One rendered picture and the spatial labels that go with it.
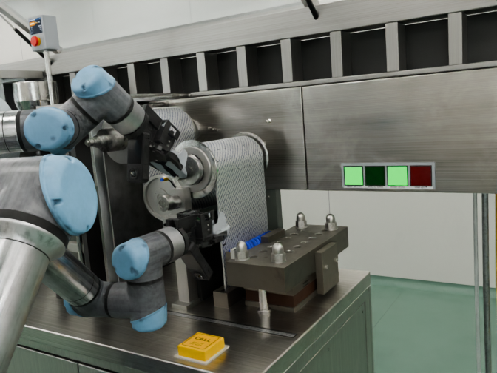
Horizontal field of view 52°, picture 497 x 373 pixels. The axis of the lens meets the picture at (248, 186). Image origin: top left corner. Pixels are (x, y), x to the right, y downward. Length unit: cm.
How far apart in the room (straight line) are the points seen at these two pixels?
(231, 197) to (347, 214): 276
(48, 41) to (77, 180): 96
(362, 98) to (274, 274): 54
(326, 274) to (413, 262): 266
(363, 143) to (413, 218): 249
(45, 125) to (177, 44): 87
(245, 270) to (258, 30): 72
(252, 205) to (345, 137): 32
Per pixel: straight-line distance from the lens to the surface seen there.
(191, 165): 127
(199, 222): 117
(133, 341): 122
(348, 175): 144
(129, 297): 109
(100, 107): 108
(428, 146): 138
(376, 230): 399
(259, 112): 155
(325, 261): 133
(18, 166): 79
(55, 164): 76
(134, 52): 186
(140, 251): 103
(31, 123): 95
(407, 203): 387
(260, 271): 120
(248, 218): 140
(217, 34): 164
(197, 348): 108
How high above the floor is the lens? 139
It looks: 9 degrees down
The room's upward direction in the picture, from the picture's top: 5 degrees counter-clockwise
